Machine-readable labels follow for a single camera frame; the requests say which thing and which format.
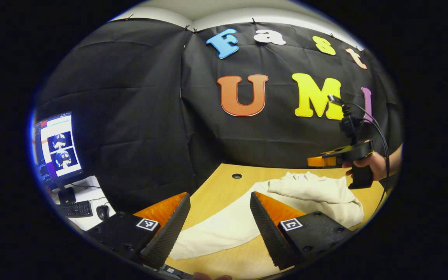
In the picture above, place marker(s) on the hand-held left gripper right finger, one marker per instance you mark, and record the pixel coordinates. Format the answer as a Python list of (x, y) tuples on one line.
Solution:
[(268, 229)]

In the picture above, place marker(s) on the black monitor stand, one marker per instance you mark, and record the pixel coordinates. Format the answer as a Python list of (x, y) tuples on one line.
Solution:
[(67, 194)]

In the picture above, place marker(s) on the cream long-sleeved top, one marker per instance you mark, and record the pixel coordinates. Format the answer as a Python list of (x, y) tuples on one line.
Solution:
[(224, 229)]

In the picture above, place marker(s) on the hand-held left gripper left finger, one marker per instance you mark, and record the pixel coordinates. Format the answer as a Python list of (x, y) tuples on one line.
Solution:
[(169, 229)]

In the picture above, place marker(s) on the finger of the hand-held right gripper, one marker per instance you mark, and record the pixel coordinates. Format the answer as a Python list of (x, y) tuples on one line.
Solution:
[(319, 161)]

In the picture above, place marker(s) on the black computer mouse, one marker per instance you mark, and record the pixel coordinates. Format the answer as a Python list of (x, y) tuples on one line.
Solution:
[(102, 212)]

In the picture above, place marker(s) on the computer monitor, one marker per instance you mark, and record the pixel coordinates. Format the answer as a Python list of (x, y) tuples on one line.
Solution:
[(58, 147)]

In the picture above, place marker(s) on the black table grommet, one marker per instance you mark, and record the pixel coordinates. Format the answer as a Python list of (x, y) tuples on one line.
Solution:
[(237, 175)]

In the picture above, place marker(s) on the black backdrop cloth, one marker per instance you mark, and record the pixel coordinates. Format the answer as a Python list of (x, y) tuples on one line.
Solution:
[(146, 116)]

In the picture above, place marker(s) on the black keyboard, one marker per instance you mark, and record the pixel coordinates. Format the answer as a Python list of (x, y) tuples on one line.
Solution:
[(76, 209)]

